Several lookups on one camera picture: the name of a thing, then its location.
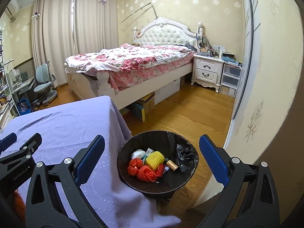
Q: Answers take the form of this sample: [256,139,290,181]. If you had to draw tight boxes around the yellow bottle black cap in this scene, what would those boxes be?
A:
[164,158,179,171]

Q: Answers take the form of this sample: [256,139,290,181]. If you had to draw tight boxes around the red plastic bag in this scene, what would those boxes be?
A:
[127,158,143,176]

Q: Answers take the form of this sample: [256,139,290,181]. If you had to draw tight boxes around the white tissue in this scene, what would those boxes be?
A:
[163,166,169,173]

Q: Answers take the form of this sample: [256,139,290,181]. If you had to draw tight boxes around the white round wad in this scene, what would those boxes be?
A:
[131,149,146,159]

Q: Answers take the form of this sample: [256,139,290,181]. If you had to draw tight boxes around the red thread spool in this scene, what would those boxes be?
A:
[155,164,165,178]

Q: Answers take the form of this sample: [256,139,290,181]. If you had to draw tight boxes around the orange foam fruit net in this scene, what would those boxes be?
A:
[137,165,158,183]

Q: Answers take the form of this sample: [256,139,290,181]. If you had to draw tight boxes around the black trash bin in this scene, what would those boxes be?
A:
[117,130,199,196]

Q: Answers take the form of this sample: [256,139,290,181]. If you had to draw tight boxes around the purple tablecloth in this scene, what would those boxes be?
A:
[1,96,181,227]

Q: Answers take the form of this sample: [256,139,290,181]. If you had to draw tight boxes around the bookshelf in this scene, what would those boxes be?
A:
[1,27,18,132]

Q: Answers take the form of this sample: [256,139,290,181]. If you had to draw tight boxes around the blue bin under desk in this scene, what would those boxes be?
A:
[17,98,32,115]

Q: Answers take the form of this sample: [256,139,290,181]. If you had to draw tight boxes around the black bin liner bag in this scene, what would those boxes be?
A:
[167,132,199,174]

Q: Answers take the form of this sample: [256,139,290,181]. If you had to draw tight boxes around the white desk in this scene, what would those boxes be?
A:
[6,74,36,116]

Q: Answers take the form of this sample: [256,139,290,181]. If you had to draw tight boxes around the blue grey desk chair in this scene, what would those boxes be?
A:
[33,61,58,107]

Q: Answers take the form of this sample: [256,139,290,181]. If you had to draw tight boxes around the yellow foam fruit net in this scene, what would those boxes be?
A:
[145,151,165,171]

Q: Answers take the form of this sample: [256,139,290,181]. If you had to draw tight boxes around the printed snack wrapper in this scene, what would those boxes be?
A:
[146,148,154,156]

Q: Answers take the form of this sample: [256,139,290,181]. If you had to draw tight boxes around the blue yellow box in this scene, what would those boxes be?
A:
[128,102,145,121]

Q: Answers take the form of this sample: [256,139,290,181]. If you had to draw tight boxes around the cardboard box under bed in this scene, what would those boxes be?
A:
[136,92,155,115]

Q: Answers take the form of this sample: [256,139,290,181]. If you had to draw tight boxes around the white box under bed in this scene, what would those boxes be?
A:
[155,78,180,105]

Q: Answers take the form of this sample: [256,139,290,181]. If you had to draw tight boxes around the clear plastic drawer unit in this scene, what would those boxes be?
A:
[219,62,242,98]

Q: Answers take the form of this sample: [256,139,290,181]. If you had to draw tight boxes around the white nightstand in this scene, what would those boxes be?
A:
[191,54,224,93]

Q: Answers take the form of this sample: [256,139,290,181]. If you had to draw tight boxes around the pink floral quilt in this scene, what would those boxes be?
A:
[64,43,195,94]

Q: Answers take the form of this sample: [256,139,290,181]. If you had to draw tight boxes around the nightstand clutter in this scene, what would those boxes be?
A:
[196,33,243,67]

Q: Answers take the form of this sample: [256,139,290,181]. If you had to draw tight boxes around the beige curtains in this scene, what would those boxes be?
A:
[31,0,119,86]

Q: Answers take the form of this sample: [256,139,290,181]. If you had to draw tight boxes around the air conditioner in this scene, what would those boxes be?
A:
[5,0,19,23]

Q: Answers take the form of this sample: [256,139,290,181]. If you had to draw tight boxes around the white tufted headboard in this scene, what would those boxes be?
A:
[133,17,204,49]

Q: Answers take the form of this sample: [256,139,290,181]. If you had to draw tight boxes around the white sliding wardrobe door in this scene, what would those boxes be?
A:
[224,0,261,148]

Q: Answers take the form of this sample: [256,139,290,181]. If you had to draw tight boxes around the white bed frame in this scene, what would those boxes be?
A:
[67,61,193,109]

